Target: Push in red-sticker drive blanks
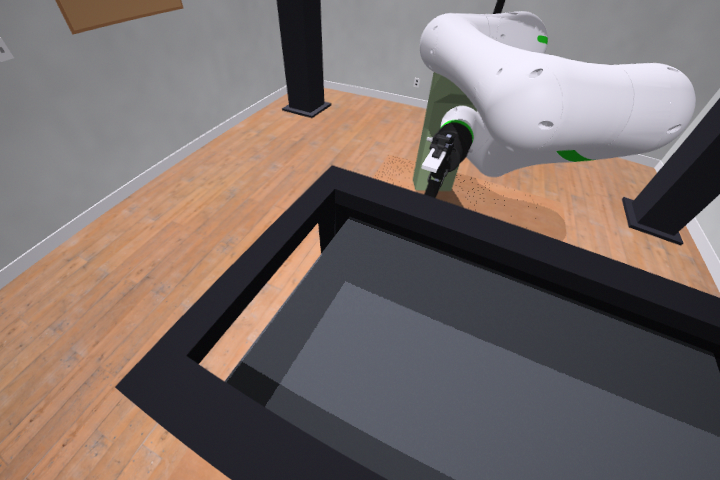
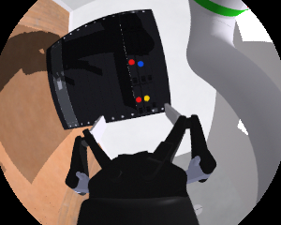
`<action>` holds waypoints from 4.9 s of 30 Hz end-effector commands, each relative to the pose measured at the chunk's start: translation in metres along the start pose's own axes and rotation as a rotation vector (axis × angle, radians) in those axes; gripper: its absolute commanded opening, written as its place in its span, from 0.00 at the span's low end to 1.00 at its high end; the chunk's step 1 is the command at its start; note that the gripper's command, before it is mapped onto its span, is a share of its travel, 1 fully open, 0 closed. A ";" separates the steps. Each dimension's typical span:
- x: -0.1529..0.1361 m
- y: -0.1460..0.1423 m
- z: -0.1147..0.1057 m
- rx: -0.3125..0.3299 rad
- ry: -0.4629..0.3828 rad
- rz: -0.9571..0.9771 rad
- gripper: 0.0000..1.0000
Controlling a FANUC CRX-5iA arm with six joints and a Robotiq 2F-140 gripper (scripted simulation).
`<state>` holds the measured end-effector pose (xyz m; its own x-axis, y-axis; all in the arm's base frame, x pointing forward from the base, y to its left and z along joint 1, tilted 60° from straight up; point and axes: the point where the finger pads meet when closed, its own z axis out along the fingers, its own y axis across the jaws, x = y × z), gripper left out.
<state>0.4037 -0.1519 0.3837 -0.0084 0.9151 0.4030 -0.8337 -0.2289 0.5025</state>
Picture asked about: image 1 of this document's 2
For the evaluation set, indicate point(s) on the black rectangular frame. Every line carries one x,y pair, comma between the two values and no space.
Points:
423,361

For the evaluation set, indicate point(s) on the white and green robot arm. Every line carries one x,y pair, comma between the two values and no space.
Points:
537,103

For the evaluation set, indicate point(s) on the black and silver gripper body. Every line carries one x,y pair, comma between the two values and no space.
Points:
456,152

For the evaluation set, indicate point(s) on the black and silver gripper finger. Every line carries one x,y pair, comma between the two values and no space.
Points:
434,159
434,185

